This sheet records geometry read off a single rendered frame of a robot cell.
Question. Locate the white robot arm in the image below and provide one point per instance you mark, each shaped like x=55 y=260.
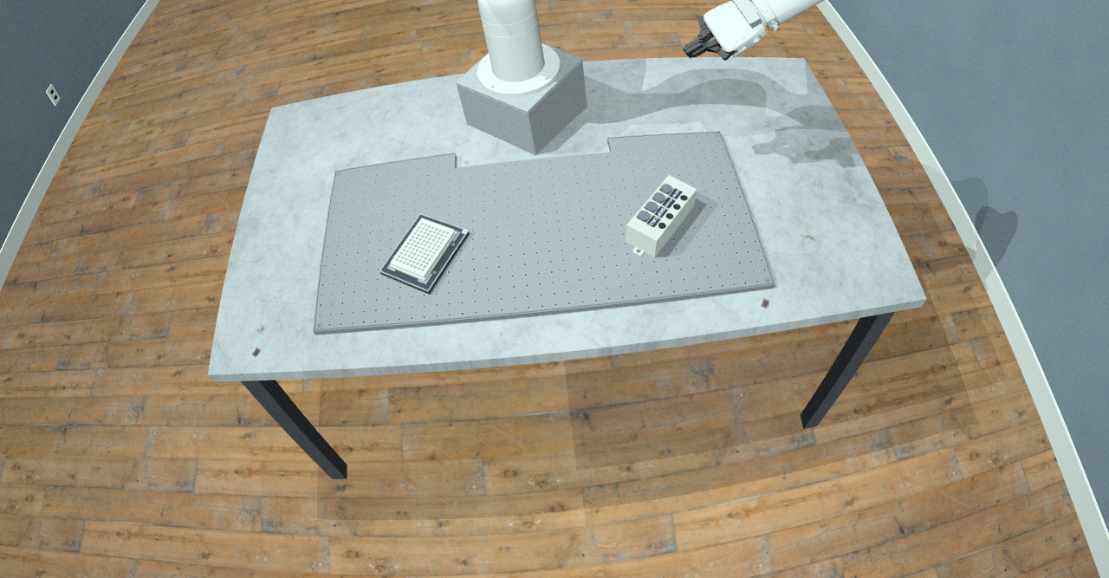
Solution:
x=516 y=51

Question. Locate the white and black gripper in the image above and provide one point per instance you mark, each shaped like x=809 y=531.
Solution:
x=731 y=30

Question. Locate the white operator panel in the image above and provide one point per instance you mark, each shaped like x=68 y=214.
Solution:
x=660 y=216

